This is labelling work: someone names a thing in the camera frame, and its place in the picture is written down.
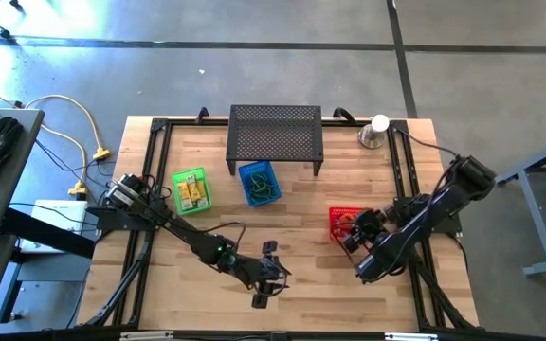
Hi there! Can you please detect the green plastic basket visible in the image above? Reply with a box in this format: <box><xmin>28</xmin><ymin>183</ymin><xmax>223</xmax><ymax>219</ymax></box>
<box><xmin>172</xmin><ymin>166</ymin><xmax>213</xmax><ymax>216</ymax></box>

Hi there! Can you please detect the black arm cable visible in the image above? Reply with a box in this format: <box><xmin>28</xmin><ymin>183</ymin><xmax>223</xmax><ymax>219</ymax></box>
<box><xmin>395</xmin><ymin>130</ymin><xmax>459</xmax><ymax>157</ymax></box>

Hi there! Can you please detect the white box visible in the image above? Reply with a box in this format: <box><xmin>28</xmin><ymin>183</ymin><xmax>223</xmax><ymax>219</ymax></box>
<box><xmin>19</xmin><ymin>199</ymin><xmax>89</xmax><ymax>253</ymax></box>

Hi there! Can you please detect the red plastic basket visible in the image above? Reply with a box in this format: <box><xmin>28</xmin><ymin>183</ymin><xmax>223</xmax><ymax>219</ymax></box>
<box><xmin>328</xmin><ymin>206</ymin><xmax>373</xmax><ymax>242</ymax></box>

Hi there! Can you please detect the blue plastic basket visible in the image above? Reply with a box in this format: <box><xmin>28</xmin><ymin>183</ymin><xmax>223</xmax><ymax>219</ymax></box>
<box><xmin>238</xmin><ymin>160</ymin><xmax>283</xmax><ymax>208</ymax></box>

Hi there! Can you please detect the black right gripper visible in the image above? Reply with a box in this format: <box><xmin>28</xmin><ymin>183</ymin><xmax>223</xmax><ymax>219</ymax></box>
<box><xmin>341</xmin><ymin>207</ymin><xmax>392</xmax><ymax>255</ymax></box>

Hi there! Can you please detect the black mesh metal shelf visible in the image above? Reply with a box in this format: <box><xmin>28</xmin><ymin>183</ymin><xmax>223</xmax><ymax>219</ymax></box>
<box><xmin>225</xmin><ymin>104</ymin><xmax>325</xmax><ymax>177</ymax></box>

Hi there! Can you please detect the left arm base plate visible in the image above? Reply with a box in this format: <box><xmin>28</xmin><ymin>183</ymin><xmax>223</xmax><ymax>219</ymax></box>
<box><xmin>86</xmin><ymin>205</ymin><xmax>161</xmax><ymax>233</ymax></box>

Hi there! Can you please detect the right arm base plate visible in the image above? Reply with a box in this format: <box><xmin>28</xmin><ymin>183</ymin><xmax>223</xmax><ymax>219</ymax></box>
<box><xmin>393</xmin><ymin>196</ymin><xmax>464</xmax><ymax>237</ymax></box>

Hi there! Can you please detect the silver metal bracket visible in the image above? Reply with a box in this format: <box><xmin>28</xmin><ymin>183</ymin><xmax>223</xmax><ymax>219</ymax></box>
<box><xmin>119</xmin><ymin>331</ymin><xmax>174</xmax><ymax>341</ymax></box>
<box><xmin>384</xmin><ymin>332</ymin><xmax>439</xmax><ymax>341</ymax></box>

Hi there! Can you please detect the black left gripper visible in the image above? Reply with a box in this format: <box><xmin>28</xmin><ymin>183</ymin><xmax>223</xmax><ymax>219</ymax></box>
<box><xmin>242</xmin><ymin>240</ymin><xmax>289</xmax><ymax>310</ymax></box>

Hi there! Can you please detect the yellow cable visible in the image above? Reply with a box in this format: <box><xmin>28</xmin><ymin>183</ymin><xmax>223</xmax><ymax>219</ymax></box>
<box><xmin>0</xmin><ymin>80</ymin><xmax>113</xmax><ymax>198</ymax></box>

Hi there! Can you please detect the grey metal bench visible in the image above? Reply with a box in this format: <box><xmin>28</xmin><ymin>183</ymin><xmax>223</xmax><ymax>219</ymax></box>
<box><xmin>491</xmin><ymin>131</ymin><xmax>546</xmax><ymax>278</ymax></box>

